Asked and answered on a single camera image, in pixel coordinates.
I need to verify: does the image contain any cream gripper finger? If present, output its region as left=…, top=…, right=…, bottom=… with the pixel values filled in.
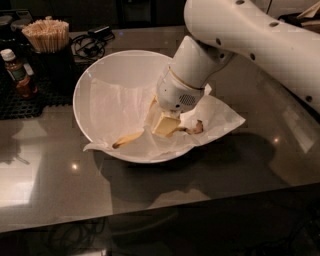
left=148, top=95, right=158, bottom=112
left=151, top=112, right=181, bottom=137

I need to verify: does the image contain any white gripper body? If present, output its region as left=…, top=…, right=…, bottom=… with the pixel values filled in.
left=156, top=66, right=204, bottom=113

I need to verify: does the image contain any yellow banana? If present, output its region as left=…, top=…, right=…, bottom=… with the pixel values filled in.
left=112, top=120, right=204, bottom=149

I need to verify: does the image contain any white paper liner sheet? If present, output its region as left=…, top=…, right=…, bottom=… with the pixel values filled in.
left=82, top=79, right=245, bottom=163

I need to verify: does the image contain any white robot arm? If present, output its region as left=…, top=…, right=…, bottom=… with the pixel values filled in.
left=156, top=0, right=320, bottom=114

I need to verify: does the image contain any large white bowl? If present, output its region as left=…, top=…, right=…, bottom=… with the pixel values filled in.
left=72, top=49, right=214, bottom=164

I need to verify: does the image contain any black power adapter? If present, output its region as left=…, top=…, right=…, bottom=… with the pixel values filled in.
left=88, top=26, right=111, bottom=37

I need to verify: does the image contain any black stick holder cup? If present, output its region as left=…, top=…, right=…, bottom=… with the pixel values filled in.
left=36, top=45, right=77, bottom=95

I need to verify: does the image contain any bundle of wooden stir sticks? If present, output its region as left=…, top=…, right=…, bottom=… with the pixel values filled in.
left=22, top=19, right=69, bottom=53

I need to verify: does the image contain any small brown sauce bottle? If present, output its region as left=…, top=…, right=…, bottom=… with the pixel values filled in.
left=1, top=49, right=37, bottom=99

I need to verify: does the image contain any black rubber grid mat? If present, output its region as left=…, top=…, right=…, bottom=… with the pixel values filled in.
left=0, top=70, right=72, bottom=120

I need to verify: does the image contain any dark lidded jar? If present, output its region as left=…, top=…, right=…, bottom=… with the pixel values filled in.
left=0, top=15, right=31, bottom=50

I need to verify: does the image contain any black coiled power cable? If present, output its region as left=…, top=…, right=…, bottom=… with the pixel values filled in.
left=71, top=33, right=116, bottom=61

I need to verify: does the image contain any black wire condiment rack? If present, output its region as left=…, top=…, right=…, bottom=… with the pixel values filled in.
left=279, top=1, right=320, bottom=33

